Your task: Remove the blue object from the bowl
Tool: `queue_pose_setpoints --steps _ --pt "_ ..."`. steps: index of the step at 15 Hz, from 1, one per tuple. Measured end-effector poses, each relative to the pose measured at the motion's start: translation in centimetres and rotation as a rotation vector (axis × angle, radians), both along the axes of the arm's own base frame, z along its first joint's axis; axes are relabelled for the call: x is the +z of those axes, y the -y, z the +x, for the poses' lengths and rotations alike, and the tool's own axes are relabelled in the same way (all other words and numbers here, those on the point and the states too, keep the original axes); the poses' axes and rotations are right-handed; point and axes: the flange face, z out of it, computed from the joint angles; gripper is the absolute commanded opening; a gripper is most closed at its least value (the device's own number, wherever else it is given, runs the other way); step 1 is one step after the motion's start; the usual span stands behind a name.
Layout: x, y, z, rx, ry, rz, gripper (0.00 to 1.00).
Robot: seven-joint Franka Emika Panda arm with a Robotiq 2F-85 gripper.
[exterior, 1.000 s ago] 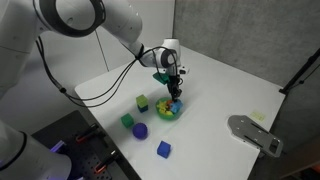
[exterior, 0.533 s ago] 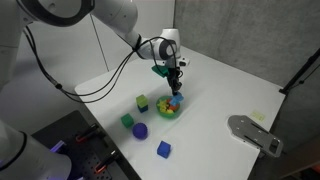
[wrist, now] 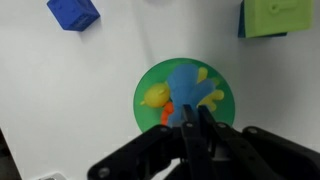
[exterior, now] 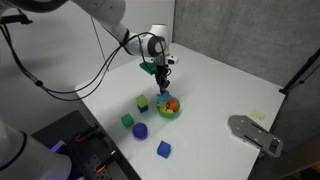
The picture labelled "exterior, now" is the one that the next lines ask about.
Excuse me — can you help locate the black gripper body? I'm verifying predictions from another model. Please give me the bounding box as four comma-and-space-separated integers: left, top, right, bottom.
154, 62, 172, 82

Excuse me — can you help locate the blue toy object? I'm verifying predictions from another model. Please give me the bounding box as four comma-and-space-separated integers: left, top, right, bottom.
156, 91, 173, 105

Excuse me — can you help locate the green bowl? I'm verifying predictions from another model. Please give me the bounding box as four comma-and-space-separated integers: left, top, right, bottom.
155, 95, 182, 120

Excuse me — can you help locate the orange toy piece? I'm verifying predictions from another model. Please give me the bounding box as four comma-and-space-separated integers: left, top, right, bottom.
166, 98, 180, 111

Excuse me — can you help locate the yellow toy piece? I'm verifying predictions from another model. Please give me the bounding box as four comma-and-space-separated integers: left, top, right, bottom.
158, 103, 175, 115

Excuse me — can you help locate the light green cube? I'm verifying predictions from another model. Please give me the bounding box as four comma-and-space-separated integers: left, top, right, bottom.
135, 94, 149, 109

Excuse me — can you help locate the dark blue cube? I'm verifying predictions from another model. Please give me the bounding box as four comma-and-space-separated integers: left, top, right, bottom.
137, 104, 150, 114

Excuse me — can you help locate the purple ball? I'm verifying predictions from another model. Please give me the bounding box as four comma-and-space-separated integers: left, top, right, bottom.
131, 122, 149, 141

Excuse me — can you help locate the red black clamp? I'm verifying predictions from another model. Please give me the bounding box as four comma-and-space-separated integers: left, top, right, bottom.
74, 122, 101, 144
93, 149, 121, 175

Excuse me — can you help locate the grey metal plate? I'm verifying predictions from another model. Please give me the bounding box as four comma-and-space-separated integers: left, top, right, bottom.
227, 114, 285, 159

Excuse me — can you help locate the yellow sticky note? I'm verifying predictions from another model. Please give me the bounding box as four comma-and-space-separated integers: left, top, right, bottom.
249, 109, 267, 123

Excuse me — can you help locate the black stand pole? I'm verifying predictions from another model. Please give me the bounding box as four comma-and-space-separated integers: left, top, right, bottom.
278, 47, 320, 96

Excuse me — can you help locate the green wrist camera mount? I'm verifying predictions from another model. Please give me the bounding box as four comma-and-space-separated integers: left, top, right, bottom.
138, 61, 158, 75

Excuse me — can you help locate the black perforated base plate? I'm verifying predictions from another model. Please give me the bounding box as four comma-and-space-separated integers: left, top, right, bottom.
31, 109, 143, 180

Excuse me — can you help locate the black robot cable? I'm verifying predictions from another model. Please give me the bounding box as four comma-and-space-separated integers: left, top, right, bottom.
0, 23, 168, 103

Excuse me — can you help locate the black bracket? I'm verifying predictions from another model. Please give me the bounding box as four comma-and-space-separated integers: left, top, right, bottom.
0, 14, 34, 26

